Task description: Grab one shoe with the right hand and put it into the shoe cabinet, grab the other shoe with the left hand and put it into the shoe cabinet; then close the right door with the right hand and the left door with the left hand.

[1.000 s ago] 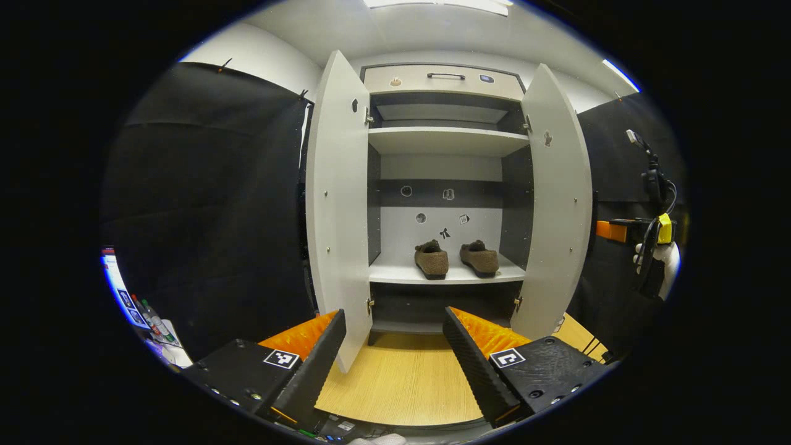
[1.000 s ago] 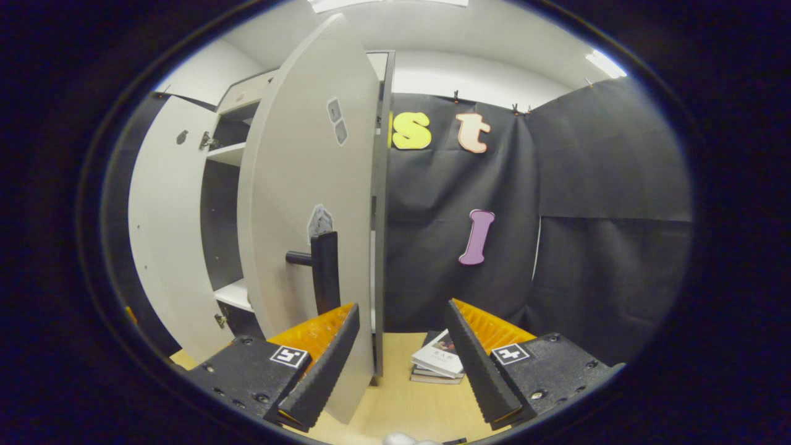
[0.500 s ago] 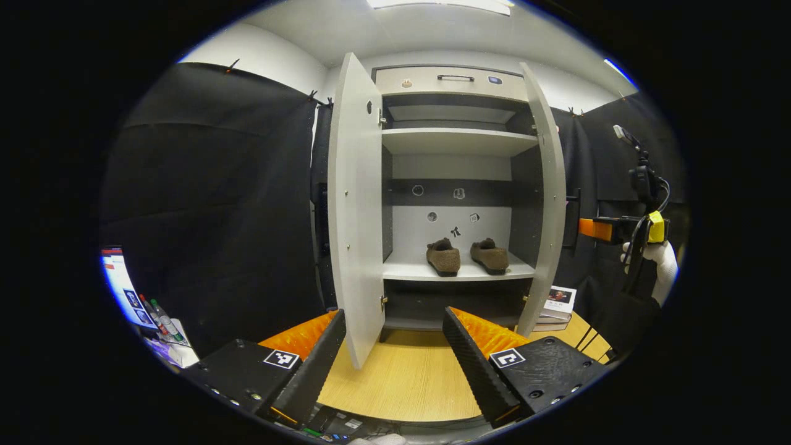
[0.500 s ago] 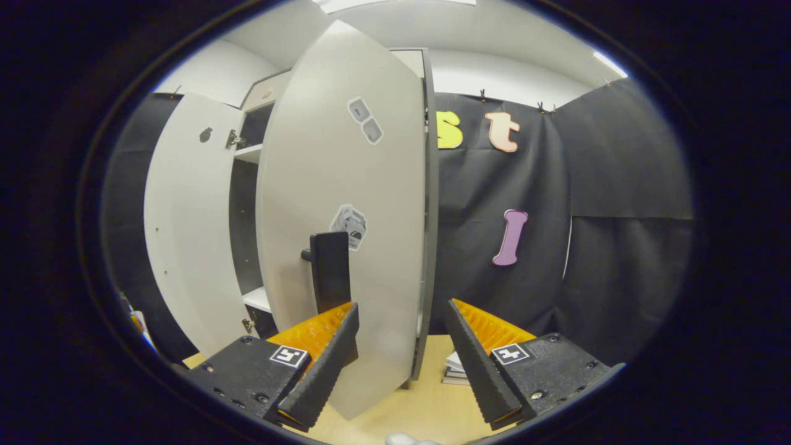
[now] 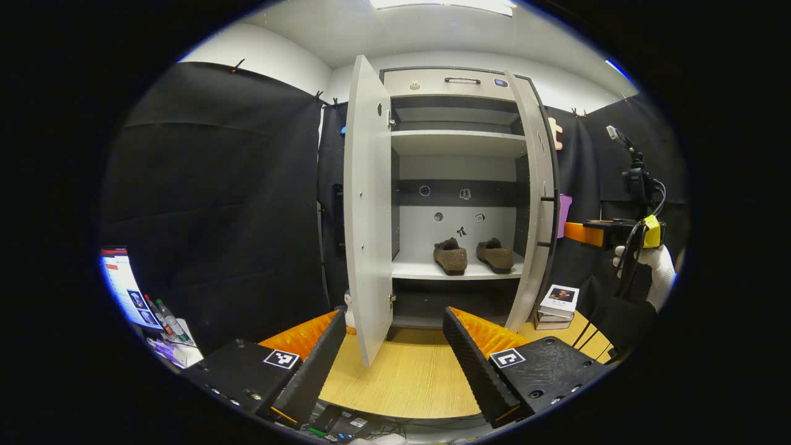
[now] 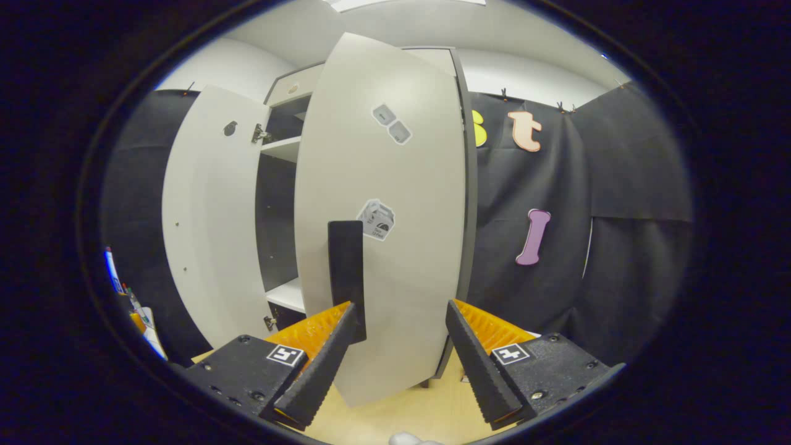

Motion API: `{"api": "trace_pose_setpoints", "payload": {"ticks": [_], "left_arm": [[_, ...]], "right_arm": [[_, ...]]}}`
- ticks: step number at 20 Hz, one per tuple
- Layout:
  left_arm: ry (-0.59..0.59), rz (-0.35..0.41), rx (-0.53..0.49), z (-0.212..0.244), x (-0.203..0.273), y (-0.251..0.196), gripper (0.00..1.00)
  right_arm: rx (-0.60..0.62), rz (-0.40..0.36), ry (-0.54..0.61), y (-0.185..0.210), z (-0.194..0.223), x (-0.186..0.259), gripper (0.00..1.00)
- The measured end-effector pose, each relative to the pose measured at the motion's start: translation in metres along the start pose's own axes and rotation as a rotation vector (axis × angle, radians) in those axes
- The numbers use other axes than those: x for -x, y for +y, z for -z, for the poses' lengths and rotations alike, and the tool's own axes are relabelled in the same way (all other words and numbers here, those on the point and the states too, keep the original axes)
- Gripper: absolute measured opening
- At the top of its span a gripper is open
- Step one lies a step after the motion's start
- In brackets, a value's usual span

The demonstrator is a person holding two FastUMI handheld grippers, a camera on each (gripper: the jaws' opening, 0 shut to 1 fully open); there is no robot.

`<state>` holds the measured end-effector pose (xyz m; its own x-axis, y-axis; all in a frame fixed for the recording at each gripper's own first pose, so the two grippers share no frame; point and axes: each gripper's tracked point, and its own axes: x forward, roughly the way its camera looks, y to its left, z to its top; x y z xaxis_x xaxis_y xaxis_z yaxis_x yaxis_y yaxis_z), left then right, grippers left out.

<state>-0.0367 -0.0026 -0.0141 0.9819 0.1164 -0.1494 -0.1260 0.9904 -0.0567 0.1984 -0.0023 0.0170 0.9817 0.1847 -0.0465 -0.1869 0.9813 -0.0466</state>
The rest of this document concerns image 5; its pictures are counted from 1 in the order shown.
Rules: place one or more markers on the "white cabinet door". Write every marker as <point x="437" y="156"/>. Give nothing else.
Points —
<point x="368" y="216"/>
<point x="534" y="185"/>

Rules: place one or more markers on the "dark cover book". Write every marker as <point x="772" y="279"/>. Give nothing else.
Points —
<point x="550" y="318"/>

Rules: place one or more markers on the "computer monitor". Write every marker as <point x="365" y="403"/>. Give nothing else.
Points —
<point x="126" y="284"/>

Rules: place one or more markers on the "white plush toy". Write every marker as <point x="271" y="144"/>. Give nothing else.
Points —
<point x="350" y="315"/>

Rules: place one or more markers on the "brown shoe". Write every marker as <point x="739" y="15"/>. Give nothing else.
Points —
<point x="496" y="256"/>
<point x="451" y="259"/>

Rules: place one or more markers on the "black backdrop cloth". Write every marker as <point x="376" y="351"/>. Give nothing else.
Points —
<point x="216" y="204"/>

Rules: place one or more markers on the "white cabinet shelf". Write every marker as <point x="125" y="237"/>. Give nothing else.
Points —
<point x="420" y="269"/>
<point x="457" y="143"/>

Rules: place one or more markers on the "white portrait cover book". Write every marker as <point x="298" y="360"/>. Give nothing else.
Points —
<point x="559" y="300"/>

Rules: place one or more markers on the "red cap bottle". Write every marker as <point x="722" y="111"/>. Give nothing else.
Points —
<point x="162" y="321"/>

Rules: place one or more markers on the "black flat device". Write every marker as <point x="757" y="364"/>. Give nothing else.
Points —
<point x="327" y="420"/>

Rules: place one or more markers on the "purple packet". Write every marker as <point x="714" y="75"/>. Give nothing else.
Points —
<point x="164" y="349"/>

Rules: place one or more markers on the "ceiling light panel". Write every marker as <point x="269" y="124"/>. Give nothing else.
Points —
<point x="616" y="68"/>
<point x="445" y="5"/>

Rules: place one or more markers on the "green cap bottle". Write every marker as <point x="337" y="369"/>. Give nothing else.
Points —
<point x="176" y="327"/>

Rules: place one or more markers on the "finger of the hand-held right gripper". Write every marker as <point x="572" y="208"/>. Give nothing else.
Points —
<point x="584" y="233"/>

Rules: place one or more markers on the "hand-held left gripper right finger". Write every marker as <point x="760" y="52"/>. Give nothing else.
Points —
<point x="479" y="371"/>

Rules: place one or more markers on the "white shoe cabinet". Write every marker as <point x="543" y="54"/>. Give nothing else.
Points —
<point x="457" y="167"/>

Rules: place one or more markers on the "grey cover book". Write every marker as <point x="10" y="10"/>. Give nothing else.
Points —
<point x="550" y="326"/>

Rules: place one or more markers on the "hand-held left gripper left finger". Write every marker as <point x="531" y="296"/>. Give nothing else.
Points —
<point x="318" y="371"/>

